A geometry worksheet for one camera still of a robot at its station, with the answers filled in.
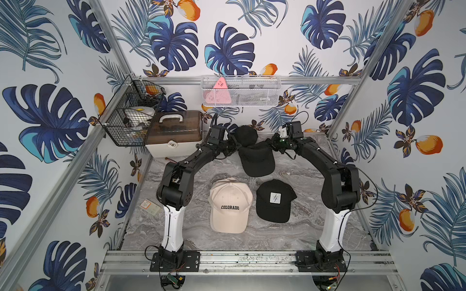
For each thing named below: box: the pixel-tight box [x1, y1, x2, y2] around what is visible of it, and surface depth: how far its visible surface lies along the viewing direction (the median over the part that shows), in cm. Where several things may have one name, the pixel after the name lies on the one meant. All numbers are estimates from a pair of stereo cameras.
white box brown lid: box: [145, 110, 203, 158], surface depth 100 cm
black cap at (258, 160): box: [238, 140, 276, 178], surface depth 97 cm
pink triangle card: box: [205, 76, 232, 105], surface depth 91 cm
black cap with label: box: [256, 178, 298, 224], surface depth 90 cm
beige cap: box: [207, 176, 254, 234], surface depth 84 cm
